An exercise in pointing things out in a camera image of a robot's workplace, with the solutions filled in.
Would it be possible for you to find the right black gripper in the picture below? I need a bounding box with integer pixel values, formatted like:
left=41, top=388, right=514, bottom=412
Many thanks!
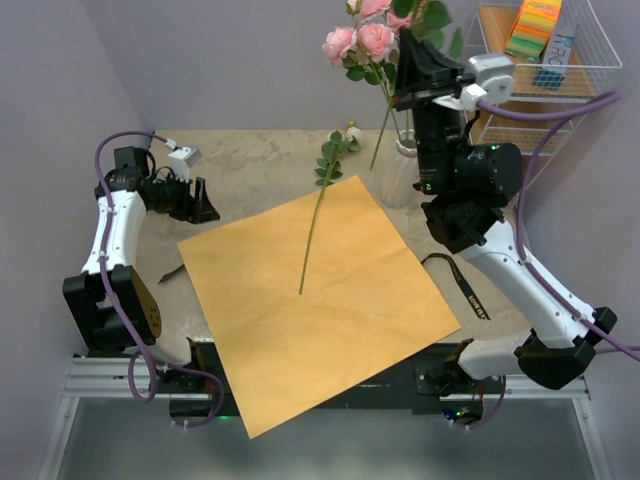
left=391, top=24, right=468, bottom=192

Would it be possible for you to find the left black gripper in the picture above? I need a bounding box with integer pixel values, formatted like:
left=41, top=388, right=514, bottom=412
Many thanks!
left=149, top=170, right=220, bottom=224

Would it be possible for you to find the peach rose stem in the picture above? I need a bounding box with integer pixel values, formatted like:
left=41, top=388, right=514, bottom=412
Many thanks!
left=368, top=0, right=465, bottom=171

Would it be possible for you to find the pale pink rose stem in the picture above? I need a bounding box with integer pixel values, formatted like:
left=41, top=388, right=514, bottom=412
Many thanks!
left=345, top=0, right=411, bottom=32

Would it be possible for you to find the orange wrapping paper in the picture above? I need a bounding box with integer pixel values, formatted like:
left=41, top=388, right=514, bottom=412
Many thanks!
left=179, top=177, right=460, bottom=438

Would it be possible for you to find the black printed ribbon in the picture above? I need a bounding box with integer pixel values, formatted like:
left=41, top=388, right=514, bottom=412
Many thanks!
left=157, top=252, right=494, bottom=322

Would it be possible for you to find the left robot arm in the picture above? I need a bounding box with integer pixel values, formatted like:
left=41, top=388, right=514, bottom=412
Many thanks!
left=62, top=146, right=220, bottom=392

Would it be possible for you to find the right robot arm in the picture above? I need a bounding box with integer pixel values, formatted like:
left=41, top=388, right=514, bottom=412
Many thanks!
left=393, top=27, right=617, bottom=395

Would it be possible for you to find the white ribbed vase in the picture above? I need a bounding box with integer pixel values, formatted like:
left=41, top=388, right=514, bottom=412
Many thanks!
left=381, top=129, right=419, bottom=209

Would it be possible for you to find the white rose leafy stem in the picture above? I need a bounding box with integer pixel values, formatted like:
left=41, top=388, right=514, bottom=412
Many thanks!
left=298, top=121, right=362, bottom=295

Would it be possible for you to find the colourful sponge pack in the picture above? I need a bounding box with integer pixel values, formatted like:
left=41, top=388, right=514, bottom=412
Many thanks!
left=504, top=0, right=563, bottom=62

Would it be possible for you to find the blue puzzle cube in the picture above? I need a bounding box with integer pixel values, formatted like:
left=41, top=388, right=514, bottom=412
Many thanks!
left=532, top=68, right=566, bottom=92

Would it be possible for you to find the grey tall box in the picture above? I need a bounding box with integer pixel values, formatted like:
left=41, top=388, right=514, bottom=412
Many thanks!
left=540, top=20, right=577, bottom=76

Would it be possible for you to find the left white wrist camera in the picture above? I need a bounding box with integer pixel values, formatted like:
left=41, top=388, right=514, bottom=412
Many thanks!
left=168, top=146, right=202, bottom=183

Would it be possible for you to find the white wire shelf rack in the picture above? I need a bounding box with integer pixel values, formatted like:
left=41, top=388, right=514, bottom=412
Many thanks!
left=464, top=0, right=623, bottom=191

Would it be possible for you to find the aluminium frame rail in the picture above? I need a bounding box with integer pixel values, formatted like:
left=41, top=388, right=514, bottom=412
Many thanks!
left=39, top=358, right=611, bottom=479

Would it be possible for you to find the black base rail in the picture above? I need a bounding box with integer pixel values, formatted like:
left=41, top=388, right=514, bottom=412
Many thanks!
left=89, top=341, right=506, bottom=417

